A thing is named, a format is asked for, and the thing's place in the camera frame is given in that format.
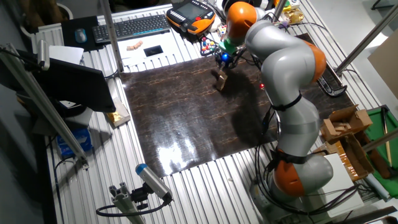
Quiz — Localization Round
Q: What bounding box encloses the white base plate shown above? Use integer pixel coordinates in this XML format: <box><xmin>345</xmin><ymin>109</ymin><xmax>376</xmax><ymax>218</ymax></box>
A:
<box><xmin>318</xmin><ymin>152</ymin><xmax>365</xmax><ymax>218</ymax></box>

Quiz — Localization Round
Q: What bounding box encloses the small box with yellow contents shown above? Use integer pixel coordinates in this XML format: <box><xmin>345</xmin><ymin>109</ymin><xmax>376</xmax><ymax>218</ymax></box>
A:
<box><xmin>106</xmin><ymin>97</ymin><xmax>132</xmax><ymax>128</ymax></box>

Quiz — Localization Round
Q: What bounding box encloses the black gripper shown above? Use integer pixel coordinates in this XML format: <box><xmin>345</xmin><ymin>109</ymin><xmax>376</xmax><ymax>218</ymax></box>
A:
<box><xmin>214</xmin><ymin>50</ymin><xmax>241</xmax><ymax>72</ymax></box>

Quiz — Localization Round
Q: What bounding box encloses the green felt mat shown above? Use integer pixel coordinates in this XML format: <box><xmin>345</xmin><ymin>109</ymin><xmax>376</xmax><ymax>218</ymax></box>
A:
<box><xmin>364</xmin><ymin>105</ymin><xmax>398</xmax><ymax>199</ymax></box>

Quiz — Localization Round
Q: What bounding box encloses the black and orange teach pendant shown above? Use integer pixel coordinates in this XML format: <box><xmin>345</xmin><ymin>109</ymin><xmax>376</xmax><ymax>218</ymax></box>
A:
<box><xmin>165</xmin><ymin>0</ymin><xmax>216</xmax><ymax>35</ymax></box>

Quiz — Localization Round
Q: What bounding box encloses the open cardboard box with blocks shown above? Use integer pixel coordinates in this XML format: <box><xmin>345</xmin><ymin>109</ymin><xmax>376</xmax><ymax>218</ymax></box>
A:
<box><xmin>320</xmin><ymin>105</ymin><xmax>374</xmax><ymax>143</ymax></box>

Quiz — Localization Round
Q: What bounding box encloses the black camera cable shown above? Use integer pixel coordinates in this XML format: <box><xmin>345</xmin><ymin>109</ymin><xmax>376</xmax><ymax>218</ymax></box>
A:
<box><xmin>95</xmin><ymin>198</ymin><xmax>172</xmax><ymax>218</ymax></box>

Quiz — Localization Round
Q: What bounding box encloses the long aluminium profile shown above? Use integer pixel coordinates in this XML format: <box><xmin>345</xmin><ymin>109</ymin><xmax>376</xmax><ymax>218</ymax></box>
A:
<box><xmin>0</xmin><ymin>43</ymin><xmax>90</xmax><ymax>170</ymax></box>

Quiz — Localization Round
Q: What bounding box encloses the grey depth camera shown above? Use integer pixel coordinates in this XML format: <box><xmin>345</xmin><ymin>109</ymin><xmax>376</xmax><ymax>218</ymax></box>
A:
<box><xmin>37</xmin><ymin>39</ymin><xmax>51</xmax><ymax>72</ymax></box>

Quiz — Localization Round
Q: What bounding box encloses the short aluminium profile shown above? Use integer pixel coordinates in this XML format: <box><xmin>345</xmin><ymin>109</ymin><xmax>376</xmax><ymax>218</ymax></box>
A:
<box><xmin>108</xmin><ymin>182</ymin><xmax>147</xmax><ymax>224</ymax></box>

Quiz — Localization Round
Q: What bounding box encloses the grey computer mouse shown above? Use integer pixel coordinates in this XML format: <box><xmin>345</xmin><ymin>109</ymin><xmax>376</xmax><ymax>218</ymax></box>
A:
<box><xmin>74</xmin><ymin>28</ymin><xmax>88</xmax><ymax>44</ymax></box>

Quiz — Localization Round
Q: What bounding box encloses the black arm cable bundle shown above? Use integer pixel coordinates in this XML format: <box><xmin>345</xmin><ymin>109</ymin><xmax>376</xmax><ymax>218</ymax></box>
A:
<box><xmin>253</xmin><ymin>108</ymin><xmax>363</xmax><ymax>217</ymax></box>

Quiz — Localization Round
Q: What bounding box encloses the black tray of coloured balls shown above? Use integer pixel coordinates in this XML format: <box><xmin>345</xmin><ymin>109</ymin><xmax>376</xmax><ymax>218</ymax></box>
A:
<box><xmin>199</xmin><ymin>36</ymin><xmax>220</xmax><ymax>58</ymax></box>

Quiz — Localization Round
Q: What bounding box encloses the black smartphone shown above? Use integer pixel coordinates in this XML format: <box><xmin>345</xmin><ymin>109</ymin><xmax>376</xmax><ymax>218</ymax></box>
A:
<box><xmin>143</xmin><ymin>44</ymin><xmax>164</xmax><ymax>58</ymax></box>

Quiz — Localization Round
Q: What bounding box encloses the black camera bracket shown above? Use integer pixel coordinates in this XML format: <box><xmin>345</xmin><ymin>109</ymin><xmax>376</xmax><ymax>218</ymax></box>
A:
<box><xmin>130</xmin><ymin>183</ymin><xmax>153</xmax><ymax>211</ymax></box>

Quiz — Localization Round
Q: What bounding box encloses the round white rimmed basket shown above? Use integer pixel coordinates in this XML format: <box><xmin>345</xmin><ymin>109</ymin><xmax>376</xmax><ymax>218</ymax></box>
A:
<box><xmin>18</xmin><ymin>1</ymin><xmax>75</xmax><ymax>40</ymax></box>

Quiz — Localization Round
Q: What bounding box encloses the white paper sheet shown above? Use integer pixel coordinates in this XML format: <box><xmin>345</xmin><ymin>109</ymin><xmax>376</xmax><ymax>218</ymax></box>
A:
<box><xmin>49</xmin><ymin>45</ymin><xmax>85</xmax><ymax>65</ymax></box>
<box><xmin>117</xmin><ymin>29</ymin><xmax>187</xmax><ymax>68</ymax></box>

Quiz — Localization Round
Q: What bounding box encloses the black monitor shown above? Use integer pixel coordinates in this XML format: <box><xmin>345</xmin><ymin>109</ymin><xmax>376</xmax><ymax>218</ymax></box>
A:
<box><xmin>0</xmin><ymin>49</ymin><xmax>117</xmax><ymax>114</ymax></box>

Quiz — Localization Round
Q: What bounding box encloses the blue tissue pack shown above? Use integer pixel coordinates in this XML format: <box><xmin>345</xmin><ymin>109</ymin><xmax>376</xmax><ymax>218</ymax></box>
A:
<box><xmin>56</xmin><ymin>128</ymin><xmax>93</xmax><ymax>159</ymax></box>

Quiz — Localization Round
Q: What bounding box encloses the aluminium post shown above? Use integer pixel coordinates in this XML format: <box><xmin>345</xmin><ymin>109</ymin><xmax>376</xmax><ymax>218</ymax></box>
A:
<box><xmin>335</xmin><ymin>3</ymin><xmax>398</xmax><ymax>75</ymax></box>
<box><xmin>272</xmin><ymin>0</ymin><xmax>289</xmax><ymax>21</ymax></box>
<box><xmin>361</xmin><ymin>126</ymin><xmax>398</xmax><ymax>153</ymax></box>
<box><xmin>98</xmin><ymin>0</ymin><xmax>125</xmax><ymax>73</ymax></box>

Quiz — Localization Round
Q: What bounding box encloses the black keyboard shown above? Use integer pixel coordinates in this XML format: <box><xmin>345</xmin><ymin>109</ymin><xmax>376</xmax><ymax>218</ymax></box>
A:
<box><xmin>91</xmin><ymin>14</ymin><xmax>172</xmax><ymax>44</ymax></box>

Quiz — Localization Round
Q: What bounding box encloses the black wrist cable bundle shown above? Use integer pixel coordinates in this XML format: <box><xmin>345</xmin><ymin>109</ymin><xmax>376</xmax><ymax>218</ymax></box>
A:
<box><xmin>231</xmin><ymin>43</ymin><xmax>265</xmax><ymax>72</ymax></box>

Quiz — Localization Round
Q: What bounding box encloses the brown cardboard panel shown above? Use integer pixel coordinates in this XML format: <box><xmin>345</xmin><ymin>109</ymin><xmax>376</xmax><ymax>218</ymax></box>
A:
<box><xmin>367</xmin><ymin>29</ymin><xmax>398</xmax><ymax>101</ymax></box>

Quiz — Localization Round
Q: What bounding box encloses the black curved clamp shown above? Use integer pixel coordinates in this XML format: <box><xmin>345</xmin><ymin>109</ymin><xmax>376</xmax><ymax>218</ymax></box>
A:
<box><xmin>317</xmin><ymin>67</ymin><xmax>349</xmax><ymax>98</ymax></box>

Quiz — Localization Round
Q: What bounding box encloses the black mouse pad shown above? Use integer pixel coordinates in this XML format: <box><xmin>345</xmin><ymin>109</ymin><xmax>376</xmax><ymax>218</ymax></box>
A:
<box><xmin>60</xmin><ymin>15</ymin><xmax>102</xmax><ymax>53</ymax></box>

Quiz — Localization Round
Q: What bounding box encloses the gold wrapped item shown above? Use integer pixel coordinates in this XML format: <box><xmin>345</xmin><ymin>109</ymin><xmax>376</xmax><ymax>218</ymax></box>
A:
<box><xmin>283</xmin><ymin>7</ymin><xmax>305</xmax><ymax>26</ymax></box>

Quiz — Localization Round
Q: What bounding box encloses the silver camera with blue end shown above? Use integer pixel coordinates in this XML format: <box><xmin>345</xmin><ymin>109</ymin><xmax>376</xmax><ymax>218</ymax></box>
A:
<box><xmin>135</xmin><ymin>162</ymin><xmax>174</xmax><ymax>202</ymax></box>

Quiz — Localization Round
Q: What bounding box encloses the light blue roll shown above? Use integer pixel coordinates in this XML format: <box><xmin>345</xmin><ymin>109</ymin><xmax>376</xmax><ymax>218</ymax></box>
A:
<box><xmin>364</xmin><ymin>173</ymin><xmax>390</xmax><ymax>202</ymax></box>

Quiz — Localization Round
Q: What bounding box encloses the black velcro strap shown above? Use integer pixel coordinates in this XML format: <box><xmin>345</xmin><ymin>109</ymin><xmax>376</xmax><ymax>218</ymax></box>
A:
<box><xmin>266</xmin><ymin>147</ymin><xmax>308</xmax><ymax>172</ymax></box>
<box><xmin>271</xmin><ymin>93</ymin><xmax>303</xmax><ymax>112</ymax></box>

